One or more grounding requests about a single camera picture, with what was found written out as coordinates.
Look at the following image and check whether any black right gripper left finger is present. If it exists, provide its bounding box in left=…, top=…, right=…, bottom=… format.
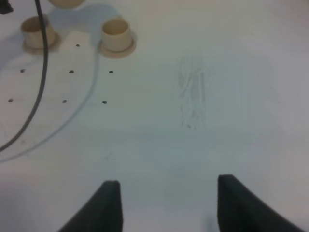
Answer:
left=60, top=181, right=124, bottom=232

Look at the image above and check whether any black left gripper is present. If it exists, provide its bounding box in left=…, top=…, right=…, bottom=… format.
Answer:
left=0, top=0, right=14, bottom=15

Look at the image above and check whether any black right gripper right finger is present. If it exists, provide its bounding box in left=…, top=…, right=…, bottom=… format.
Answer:
left=217, top=174, right=302, bottom=232

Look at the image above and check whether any beige teapot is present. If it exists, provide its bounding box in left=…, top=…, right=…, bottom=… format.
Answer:
left=48, top=0, right=85, bottom=9

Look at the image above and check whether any left beige teacup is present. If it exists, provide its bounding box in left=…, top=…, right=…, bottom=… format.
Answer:
left=20, top=15, right=56, bottom=49

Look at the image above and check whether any beige teacup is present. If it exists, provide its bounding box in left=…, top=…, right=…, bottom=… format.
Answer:
left=20, top=15, right=56, bottom=49
left=101, top=18, right=132, bottom=37

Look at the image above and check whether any right beige teacup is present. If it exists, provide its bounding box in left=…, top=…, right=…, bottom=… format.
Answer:
left=101, top=18, right=132, bottom=37

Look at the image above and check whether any right beige saucer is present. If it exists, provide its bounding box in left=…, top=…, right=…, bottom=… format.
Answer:
left=98, top=35, right=136, bottom=59

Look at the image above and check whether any black braided camera cable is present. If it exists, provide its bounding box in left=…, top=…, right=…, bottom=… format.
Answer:
left=0, top=0, right=49, bottom=153

